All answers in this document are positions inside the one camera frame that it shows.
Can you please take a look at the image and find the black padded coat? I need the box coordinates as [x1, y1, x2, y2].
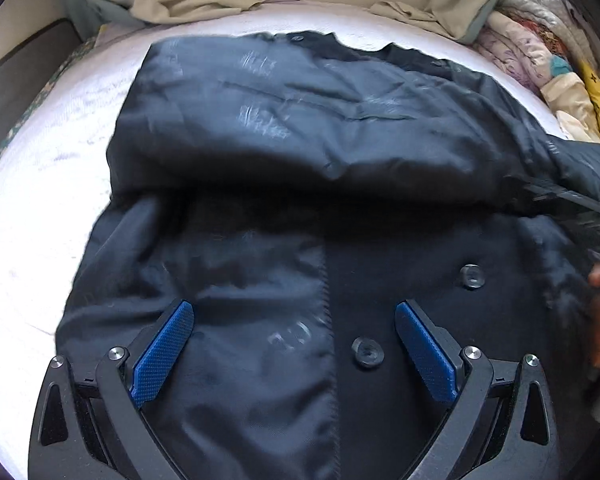
[55, 30, 600, 480]

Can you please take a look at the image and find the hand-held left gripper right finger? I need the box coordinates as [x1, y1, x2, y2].
[394, 300, 561, 480]

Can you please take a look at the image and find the beige crumpled sheet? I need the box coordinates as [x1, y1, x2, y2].
[87, 0, 506, 43]

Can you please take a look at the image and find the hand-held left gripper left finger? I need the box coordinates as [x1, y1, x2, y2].
[27, 299, 196, 480]

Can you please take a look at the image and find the dark grey bed panel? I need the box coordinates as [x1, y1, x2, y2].
[0, 17, 86, 171]

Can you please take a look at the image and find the grey dotted quilt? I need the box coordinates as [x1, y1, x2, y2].
[500, 0, 591, 61]

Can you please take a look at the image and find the white quilted bedspread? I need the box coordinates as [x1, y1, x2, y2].
[0, 0, 571, 480]

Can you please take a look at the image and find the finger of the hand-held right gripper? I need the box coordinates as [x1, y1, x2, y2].
[517, 177, 600, 261]

